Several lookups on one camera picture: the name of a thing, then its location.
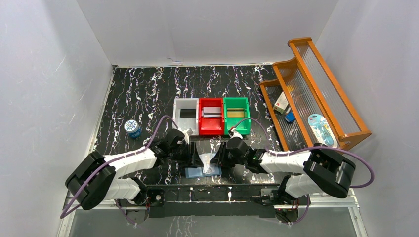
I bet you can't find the blue card holder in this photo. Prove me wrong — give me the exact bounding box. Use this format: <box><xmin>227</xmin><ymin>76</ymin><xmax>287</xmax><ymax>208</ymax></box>
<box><xmin>185</xmin><ymin>153</ymin><xmax>222</xmax><ymax>179</ymax></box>

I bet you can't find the green plastic bin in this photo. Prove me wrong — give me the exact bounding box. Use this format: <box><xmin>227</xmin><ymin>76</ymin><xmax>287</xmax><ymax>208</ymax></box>
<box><xmin>223</xmin><ymin>97</ymin><xmax>251</xmax><ymax>135</ymax></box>

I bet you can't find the red plastic bin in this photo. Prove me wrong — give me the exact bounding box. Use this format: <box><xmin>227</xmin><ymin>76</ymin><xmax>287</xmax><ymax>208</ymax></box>
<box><xmin>198</xmin><ymin>98</ymin><xmax>225</xmax><ymax>136</ymax></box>

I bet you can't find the white plastic bin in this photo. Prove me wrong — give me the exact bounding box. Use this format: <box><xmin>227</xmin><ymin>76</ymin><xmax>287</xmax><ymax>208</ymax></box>
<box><xmin>172</xmin><ymin>98</ymin><xmax>199</xmax><ymax>136</ymax></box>

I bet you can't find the silver VIP card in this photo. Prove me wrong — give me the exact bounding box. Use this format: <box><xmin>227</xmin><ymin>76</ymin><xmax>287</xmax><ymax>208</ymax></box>
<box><xmin>201</xmin><ymin>106</ymin><xmax>222</xmax><ymax>118</ymax></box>

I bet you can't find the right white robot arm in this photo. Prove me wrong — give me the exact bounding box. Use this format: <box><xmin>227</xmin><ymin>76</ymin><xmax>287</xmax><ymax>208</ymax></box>
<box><xmin>211</xmin><ymin>136</ymin><xmax>356</xmax><ymax>204</ymax></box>

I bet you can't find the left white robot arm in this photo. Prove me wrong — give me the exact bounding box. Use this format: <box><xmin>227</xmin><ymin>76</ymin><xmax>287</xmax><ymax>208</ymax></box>
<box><xmin>65</xmin><ymin>128</ymin><xmax>203</xmax><ymax>210</ymax></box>

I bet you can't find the black card in white bin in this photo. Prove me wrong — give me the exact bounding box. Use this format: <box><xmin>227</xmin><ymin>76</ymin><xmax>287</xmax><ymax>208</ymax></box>
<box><xmin>179</xmin><ymin>109</ymin><xmax>196</xmax><ymax>119</ymax></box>

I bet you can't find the gold card in green bin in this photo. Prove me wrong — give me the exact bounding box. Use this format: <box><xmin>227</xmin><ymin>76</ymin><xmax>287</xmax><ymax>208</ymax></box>
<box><xmin>227</xmin><ymin>109</ymin><xmax>246</xmax><ymax>118</ymax></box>

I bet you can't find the blue round tape tin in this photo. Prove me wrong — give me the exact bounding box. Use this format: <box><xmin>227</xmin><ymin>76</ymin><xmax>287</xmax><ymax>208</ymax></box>
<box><xmin>124</xmin><ymin>119</ymin><xmax>141</xmax><ymax>139</ymax></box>

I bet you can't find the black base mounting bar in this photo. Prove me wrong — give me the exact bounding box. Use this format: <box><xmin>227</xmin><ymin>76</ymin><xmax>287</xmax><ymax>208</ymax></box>
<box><xmin>118</xmin><ymin>184</ymin><xmax>298</xmax><ymax>222</ymax></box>

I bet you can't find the small blue object on shelf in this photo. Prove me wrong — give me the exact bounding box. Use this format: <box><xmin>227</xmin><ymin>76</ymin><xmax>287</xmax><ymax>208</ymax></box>
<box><xmin>285</xmin><ymin>111</ymin><xmax>296</xmax><ymax>123</ymax></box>

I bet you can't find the small red white box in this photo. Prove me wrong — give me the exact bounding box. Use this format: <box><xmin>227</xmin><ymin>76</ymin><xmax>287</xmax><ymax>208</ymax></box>
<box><xmin>273</xmin><ymin>92</ymin><xmax>289</xmax><ymax>114</ymax></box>

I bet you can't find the orange wooden shelf rack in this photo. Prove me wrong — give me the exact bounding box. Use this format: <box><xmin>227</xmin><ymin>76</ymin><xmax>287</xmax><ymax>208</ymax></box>
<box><xmin>259</xmin><ymin>37</ymin><xmax>371</xmax><ymax>151</ymax></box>

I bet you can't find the blue blister pack toy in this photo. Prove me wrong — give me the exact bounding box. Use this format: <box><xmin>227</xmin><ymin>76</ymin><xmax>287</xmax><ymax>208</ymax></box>
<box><xmin>307</xmin><ymin>114</ymin><xmax>338</xmax><ymax>148</ymax></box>

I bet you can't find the aluminium rail frame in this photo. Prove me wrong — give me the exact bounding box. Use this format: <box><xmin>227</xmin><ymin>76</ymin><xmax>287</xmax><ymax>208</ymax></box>
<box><xmin>64</xmin><ymin>183</ymin><xmax>367</xmax><ymax>237</ymax></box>

